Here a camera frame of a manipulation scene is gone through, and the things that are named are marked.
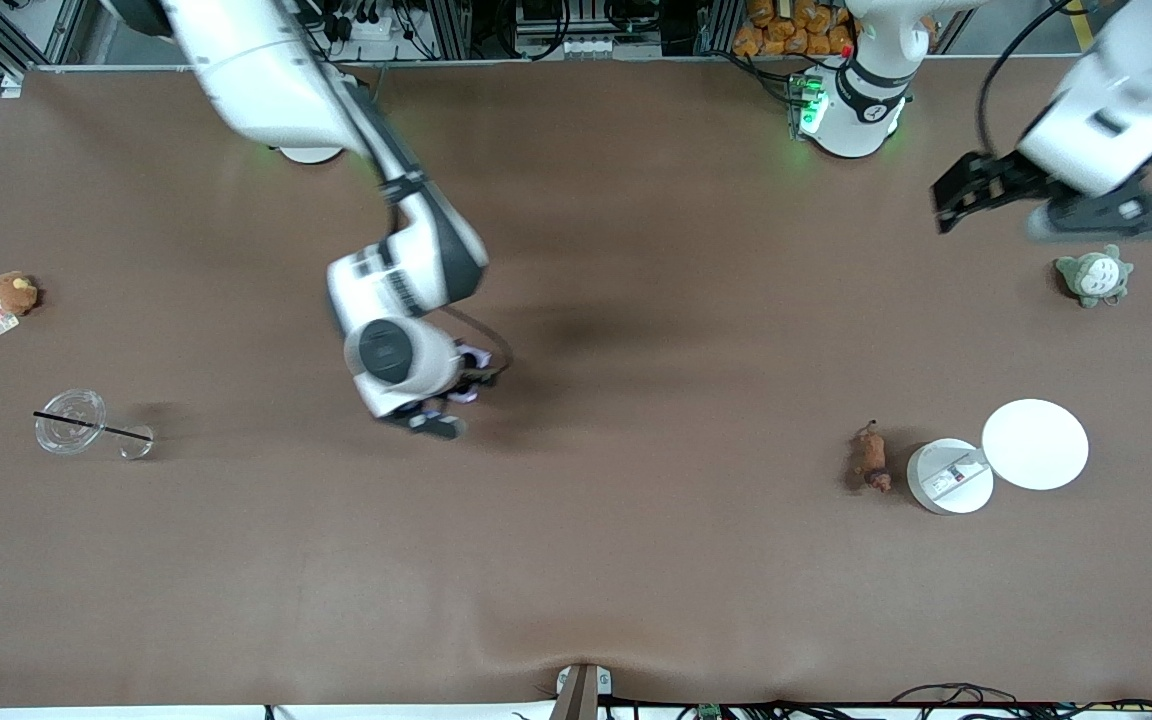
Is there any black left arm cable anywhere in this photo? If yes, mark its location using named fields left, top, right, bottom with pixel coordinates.
left=976, top=0, right=1077, bottom=157

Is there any grey camera stand bracket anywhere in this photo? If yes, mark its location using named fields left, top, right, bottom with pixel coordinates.
left=551, top=663, right=613, bottom=720

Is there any white power strip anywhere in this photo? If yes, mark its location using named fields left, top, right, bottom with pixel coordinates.
left=331, top=8, right=397, bottom=41

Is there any lavender flip phone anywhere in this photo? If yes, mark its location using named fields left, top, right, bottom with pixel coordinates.
left=449, top=345, right=494, bottom=404

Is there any white round flat lid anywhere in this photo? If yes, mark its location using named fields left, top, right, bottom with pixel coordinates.
left=981, top=399, right=1090, bottom=491

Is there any black drinking straw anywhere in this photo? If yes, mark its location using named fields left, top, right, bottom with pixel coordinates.
left=33, top=411, right=154, bottom=442

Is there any brown table mat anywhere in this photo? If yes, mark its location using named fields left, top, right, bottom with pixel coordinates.
left=0, top=55, right=1152, bottom=707

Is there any brown lion statue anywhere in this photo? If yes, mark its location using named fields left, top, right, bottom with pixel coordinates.
left=852, top=420, right=893, bottom=494

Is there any clear plastic cup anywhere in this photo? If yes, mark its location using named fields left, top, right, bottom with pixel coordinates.
left=34, top=389, right=155, bottom=461

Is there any white cylinder container with label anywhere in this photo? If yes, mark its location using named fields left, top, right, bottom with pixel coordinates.
left=907, top=437, right=995, bottom=515

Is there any brown plush toy with tag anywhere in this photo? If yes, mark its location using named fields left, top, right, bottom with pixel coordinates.
left=0, top=272, right=40, bottom=336

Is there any grey totoro plush toy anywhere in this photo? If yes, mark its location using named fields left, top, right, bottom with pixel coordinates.
left=1055, top=245, right=1135, bottom=309

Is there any white terminal block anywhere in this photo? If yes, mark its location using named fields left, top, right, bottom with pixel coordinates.
left=561, top=36, right=663, bottom=59

